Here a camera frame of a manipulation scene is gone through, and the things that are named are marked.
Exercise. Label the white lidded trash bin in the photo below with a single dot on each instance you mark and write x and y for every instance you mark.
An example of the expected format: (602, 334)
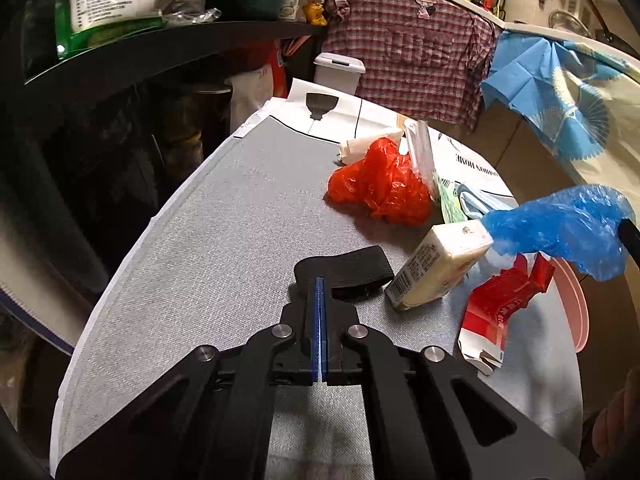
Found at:
(337, 72)

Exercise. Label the white crumpled wrapper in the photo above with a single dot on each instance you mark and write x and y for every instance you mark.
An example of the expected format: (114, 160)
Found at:
(362, 147)

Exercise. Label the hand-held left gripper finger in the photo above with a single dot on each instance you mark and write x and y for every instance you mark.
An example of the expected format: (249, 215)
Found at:
(323, 320)
(316, 320)

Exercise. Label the red and white carton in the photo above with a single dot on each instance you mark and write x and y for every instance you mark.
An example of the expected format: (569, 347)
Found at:
(495, 310)

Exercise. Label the cream cloth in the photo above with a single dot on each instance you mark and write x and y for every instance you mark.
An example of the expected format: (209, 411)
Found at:
(607, 145)

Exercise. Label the clear plastic packet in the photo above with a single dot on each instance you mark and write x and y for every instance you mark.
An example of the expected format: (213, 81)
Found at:
(420, 155)

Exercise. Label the red and white shopping bag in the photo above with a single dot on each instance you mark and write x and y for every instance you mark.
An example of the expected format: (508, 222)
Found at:
(255, 90)

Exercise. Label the small labelled can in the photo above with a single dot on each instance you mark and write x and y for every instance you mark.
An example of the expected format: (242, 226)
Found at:
(291, 2)

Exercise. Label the red plastic bag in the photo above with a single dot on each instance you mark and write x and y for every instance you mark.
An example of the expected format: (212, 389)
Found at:
(382, 185)

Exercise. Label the blue plastic bag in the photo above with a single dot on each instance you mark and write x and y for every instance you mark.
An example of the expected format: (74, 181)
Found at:
(560, 232)

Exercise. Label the green printed packet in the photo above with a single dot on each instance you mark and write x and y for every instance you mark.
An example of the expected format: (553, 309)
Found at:
(450, 202)

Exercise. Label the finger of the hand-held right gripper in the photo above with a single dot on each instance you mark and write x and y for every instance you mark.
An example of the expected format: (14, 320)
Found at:
(631, 237)

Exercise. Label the black plastic piece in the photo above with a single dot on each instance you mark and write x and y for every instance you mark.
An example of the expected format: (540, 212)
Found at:
(350, 265)

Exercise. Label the blue fan-print cloth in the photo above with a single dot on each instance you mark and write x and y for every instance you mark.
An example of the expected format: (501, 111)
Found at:
(545, 100)

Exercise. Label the red plaid shirt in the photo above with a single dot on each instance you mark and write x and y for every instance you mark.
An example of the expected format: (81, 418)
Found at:
(415, 55)

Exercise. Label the yellow packet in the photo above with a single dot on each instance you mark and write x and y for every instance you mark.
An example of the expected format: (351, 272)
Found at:
(315, 14)

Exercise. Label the black shelf rack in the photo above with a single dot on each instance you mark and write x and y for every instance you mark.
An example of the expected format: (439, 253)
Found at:
(150, 45)

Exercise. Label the cream carton box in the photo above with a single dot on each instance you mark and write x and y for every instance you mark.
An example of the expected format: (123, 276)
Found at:
(440, 265)

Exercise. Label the metal strainer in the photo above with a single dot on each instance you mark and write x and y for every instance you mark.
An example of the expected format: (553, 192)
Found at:
(567, 20)

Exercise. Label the pink plastic basin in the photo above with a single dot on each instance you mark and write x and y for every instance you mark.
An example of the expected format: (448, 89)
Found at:
(572, 305)

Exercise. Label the blue face mask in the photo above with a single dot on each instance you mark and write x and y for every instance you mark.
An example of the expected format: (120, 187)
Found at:
(482, 202)

